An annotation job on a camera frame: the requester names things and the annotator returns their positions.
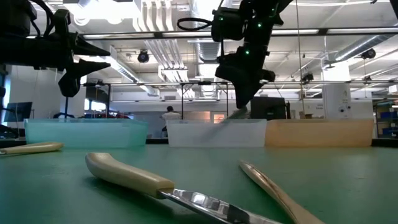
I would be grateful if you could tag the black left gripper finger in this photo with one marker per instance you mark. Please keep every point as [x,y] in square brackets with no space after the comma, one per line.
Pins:
[71,84]
[82,48]

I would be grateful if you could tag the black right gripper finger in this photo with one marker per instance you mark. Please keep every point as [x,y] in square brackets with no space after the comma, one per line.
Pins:
[242,93]
[253,90]

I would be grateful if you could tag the brown wooden utensil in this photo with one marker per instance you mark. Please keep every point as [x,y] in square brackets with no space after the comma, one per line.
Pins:
[273,189]

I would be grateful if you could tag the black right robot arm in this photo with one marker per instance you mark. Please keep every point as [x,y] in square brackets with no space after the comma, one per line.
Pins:
[264,18]

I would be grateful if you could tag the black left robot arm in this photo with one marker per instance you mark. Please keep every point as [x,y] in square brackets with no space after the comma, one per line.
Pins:
[15,18]

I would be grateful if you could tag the black computer monitor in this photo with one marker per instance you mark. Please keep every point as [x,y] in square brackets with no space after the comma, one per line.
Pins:
[18,111]
[270,109]

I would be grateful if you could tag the teal plastic bin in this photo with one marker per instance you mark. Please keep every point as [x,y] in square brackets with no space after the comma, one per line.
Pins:
[87,133]

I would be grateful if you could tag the clear plastic bin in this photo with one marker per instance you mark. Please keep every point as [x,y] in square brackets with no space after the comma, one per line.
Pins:
[202,137]

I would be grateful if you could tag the person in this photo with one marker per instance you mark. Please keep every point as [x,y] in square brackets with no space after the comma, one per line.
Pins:
[171,116]

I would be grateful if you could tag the black overhead light beam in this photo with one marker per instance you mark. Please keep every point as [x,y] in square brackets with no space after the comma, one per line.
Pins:
[158,34]

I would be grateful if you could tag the orange plastic bin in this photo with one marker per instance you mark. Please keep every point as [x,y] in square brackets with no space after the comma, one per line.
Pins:
[320,133]

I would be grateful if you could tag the white round column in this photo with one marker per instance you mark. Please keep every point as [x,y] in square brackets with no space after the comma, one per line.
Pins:
[337,102]

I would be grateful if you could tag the green table mat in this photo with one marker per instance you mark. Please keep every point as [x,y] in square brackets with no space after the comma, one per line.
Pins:
[342,186]

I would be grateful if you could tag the shelf with blue bins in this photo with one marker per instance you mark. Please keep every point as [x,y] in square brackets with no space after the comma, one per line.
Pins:
[388,116]

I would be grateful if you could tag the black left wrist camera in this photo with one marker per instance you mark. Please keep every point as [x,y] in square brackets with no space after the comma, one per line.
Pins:
[62,23]

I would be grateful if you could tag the silver ventilation duct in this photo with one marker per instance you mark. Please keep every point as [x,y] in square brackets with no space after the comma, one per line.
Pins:
[208,53]

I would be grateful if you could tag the black ceiling-hung camera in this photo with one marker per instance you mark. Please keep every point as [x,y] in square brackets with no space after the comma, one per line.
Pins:
[308,77]
[143,57]
[368,53]

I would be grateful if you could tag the black aluminium table frame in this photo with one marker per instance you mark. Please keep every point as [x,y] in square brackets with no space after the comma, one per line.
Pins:
[157,141]

